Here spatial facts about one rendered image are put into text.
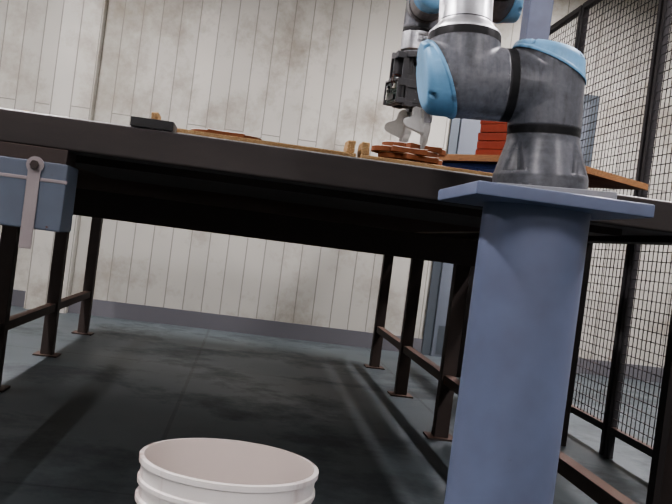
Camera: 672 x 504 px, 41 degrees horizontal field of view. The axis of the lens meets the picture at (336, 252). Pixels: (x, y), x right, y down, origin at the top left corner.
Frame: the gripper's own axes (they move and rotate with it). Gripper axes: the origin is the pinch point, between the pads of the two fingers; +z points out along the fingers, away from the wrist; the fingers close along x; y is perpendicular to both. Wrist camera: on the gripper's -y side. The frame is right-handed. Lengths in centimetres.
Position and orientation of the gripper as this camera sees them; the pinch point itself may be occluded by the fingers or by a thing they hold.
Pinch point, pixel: (414, 148)
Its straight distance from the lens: 195.3
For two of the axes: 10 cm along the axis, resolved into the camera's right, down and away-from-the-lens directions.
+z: -1.3, 9.9, 0.1
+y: -9.3, -1.2, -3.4
